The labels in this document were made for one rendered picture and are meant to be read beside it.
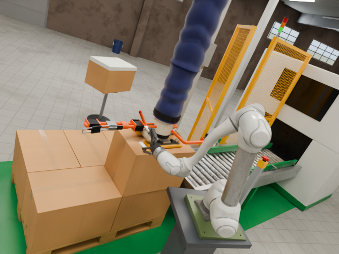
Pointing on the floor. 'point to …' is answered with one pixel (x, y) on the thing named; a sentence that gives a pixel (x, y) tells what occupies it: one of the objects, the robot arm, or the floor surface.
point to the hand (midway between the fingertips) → (143, 134)
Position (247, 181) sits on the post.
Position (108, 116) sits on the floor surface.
